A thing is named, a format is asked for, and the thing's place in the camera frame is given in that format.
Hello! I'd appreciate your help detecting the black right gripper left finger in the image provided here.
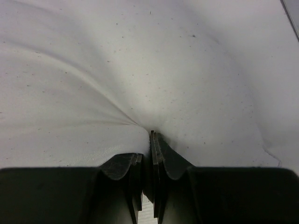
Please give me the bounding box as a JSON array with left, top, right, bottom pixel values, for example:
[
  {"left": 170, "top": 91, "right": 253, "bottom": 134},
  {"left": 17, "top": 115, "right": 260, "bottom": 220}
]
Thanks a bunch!
[{"left": 0, "top": 154, "right": 142, "bottom": 224}]

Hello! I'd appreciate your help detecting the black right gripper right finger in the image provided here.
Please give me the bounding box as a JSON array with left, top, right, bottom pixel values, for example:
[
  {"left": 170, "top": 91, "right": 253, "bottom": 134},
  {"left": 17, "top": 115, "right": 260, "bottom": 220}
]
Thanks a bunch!
[{"left": 150, "top": 132, "right": 299, "bottom": 224}]

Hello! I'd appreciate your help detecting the white pillow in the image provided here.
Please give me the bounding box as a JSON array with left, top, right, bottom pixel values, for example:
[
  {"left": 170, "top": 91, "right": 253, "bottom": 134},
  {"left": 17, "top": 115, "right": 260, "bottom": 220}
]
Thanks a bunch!
[{"left": 0, "top": 0, "right": 299, "bottom": 171}]

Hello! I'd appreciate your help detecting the aluminium right side rail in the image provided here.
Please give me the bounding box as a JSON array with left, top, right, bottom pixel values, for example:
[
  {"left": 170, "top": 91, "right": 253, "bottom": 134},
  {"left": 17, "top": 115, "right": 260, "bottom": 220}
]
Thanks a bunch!
[{"left": 281, "top": 0, "right": 299, "bottom": 40}]

